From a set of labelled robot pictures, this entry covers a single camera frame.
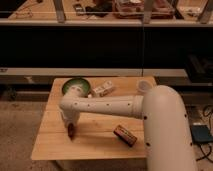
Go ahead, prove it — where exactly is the black device on shelf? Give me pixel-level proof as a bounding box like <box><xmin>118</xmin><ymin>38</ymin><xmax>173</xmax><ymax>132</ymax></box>
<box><xmin>73</xmin><ymin>3</ymin><xmax>85</xmax><ymax>16</ymax></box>

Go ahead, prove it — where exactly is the tray of items on shelf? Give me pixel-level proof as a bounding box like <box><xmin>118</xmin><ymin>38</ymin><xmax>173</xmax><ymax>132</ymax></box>
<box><xmin>112</xmin><ymin>0</ymin><xmax>175</xmax><ymax>19</ymax></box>

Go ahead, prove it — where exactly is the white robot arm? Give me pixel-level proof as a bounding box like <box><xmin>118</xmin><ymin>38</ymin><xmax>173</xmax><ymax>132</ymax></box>
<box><xmin>59</xmin><ymin>85</ymin><xmax>198</xmax><ymax>171</ymax></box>

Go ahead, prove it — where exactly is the brown chocolate bar box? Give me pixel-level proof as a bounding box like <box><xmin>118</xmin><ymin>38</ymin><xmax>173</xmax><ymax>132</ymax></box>
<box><xmin>113</xmin><ymin>125</ymin><xmax>137</xmax><ymax>147</ymax></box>

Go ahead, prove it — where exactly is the green bowl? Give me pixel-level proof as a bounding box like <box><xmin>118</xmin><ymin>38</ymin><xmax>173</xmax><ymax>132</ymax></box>
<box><xmin>62</xmin><ymin>78</ymin><xmax>91</xmax><ymax>96</ymax></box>

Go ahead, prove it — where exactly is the blue foot pedal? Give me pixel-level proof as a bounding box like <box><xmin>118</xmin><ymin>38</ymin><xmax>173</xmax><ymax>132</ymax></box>
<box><xmin>190</xmin><ymin>125</ymin><xmax>213</xmax><ymax>144</ymax></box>

